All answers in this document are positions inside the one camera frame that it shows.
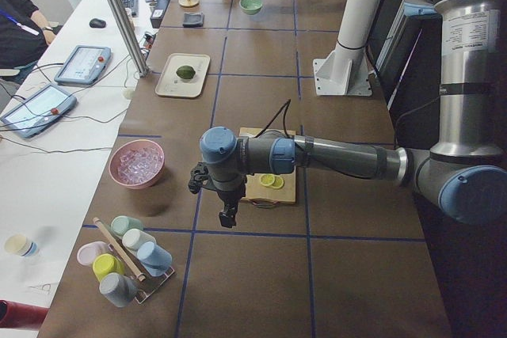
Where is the white cup on rack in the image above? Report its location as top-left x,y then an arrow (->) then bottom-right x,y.
122,228 -> 156,253

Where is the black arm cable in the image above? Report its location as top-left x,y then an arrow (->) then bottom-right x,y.
253,98 -> 293,139

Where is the near teach pendant tablet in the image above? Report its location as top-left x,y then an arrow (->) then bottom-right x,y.
1,83 -> 78,139

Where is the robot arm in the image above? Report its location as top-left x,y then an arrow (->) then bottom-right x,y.
189,0 -> 506,228

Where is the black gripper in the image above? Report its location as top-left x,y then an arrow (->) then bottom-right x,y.
212,174 -> 246,229

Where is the grey cup on rack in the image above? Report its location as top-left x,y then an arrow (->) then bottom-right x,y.
99,272 -> 138,308

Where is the white cup rack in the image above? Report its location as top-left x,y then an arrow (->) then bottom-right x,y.
132,267 -> 175,305

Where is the black computer mouse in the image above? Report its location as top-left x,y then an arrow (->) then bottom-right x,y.
89,18 -> 107,28

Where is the far teach pendant tablet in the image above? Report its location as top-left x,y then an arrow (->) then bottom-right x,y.
54,45 -> 112,87

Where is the lemon slice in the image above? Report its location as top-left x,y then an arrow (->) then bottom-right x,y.
259,173 -> 276,188
269,175 -> 284,190

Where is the clear ice cubes pile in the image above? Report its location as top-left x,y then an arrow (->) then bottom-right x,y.
116,146 -> 163,184

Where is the light green bowl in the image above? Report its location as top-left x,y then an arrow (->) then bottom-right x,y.
239,0 -> 263,15

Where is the wooden cutting board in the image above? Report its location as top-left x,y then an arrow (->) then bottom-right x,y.
238,127 -> 298,207

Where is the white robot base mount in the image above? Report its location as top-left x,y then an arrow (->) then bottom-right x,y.
313,0 -> 380,97

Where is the grey folded cloth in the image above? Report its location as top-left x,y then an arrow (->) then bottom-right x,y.
182,13 -> 204,28

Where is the lower lemon slice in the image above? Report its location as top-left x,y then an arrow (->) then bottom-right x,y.
269,175 -> 284,190

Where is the red object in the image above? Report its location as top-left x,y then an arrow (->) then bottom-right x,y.
1,300 -> 49,330

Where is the green cup on rack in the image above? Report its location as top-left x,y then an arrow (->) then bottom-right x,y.
110,215 -> 144,237

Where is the green avocado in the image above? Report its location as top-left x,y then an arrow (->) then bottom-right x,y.
176,65 -> 196,80

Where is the upper lemon slice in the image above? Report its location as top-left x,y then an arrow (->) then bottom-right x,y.
259,173 -> 276,188

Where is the yellow cup on rack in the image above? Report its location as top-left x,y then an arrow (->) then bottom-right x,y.
92,253 -> 125,282

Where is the pink cup on rack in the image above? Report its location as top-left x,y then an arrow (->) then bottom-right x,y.
76,241 -> 109,267

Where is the pink bowl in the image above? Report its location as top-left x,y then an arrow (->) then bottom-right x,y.
109,139 -> 165,189

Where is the aluminium frame post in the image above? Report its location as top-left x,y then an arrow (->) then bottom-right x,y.
107,0 -> 149,78

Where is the seated person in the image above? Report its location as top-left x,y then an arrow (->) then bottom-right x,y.
1,0 -> 56,69

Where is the teach pendant tablet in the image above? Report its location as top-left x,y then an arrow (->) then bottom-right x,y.
54,45 -> 112,87
1,83 -> 78,139

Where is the white rabbit tray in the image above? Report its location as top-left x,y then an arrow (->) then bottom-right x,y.
154,53 -> 211,98

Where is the white side table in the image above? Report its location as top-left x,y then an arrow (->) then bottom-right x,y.
1,0 -> 158,306

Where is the paper cup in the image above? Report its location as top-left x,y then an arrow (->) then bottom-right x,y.
4,234 -> 39,257

